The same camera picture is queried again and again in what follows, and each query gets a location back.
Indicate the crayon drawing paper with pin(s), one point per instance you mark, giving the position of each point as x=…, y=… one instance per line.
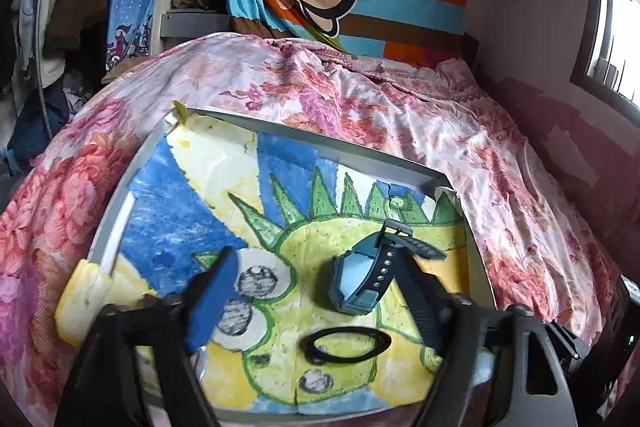
x=210, y=187

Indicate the grey framed tray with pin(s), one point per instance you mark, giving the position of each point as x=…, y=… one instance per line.
x=120, y=217

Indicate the dark framed window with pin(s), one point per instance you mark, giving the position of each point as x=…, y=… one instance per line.
x=612, y=37

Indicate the pink floral blanket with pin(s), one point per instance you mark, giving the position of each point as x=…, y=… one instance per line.
x=380, y=107

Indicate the grey shelf board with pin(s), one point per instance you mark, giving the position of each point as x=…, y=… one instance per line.
x=192, y=26

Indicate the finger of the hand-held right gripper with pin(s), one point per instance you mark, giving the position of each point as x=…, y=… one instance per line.
x=570, y=347

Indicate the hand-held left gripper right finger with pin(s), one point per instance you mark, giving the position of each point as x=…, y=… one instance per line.
x=422, y=307

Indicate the blue digital wrist watch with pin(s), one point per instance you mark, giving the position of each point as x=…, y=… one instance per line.
x=357, y=277

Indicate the hanging clothes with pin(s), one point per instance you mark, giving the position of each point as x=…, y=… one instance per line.
x=55, y=22

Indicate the yellow tape piece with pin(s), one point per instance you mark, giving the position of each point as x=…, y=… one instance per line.
x=181, y=112

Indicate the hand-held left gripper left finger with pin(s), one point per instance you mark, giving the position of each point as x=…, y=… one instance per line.
x=215, y=302

